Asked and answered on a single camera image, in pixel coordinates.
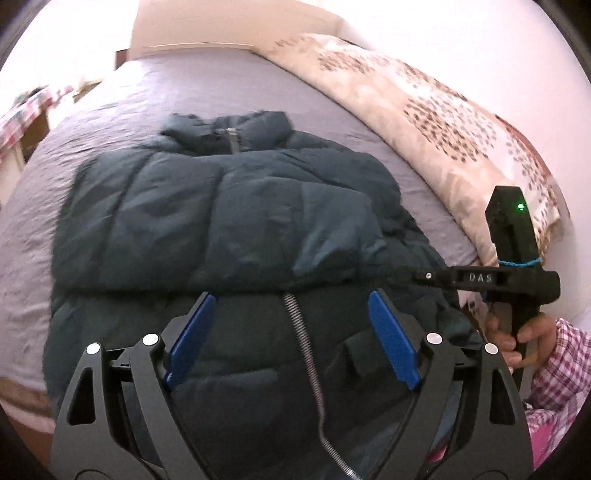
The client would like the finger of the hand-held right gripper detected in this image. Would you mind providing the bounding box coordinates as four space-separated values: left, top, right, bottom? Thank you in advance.
392 266 458 290

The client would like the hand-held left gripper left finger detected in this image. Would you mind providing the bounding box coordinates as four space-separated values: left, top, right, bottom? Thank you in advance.
50 292 218 480

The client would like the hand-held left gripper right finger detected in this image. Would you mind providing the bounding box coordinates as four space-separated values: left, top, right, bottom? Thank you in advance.
368 289 535 480

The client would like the dark teal puffer jacket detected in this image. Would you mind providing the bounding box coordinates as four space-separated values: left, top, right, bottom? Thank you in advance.
44 111 483 480

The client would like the person's right forearm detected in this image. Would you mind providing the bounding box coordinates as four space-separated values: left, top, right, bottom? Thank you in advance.
526 318 591 409

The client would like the person's right hand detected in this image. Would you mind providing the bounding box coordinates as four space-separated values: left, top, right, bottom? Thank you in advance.
482 305 561 376

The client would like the beige floral blanket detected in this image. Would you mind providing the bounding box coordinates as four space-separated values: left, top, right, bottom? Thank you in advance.
263 33 565 278

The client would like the pink plaid pajama clothing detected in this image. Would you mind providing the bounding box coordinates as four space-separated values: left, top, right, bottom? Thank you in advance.
522 401 580 468

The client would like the brown mattress pad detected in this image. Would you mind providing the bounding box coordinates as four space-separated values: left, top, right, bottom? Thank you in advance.
0 376 57 437

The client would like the purple quilted bed cover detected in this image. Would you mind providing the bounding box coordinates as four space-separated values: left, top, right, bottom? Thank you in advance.
0 44 481 402

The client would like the table with plaid tablecloth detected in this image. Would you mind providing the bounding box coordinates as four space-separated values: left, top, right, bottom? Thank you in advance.
0 84 75 154

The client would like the cream bed headboard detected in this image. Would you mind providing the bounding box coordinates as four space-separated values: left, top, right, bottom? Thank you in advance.
128 0 343 62

